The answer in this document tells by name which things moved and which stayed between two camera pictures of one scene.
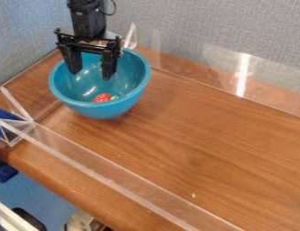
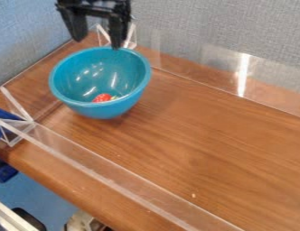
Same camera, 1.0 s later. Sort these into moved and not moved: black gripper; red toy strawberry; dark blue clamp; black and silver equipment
Moved: black gripper
Not moved: black and silver equipment; dark blue clamp; red toy strawberry
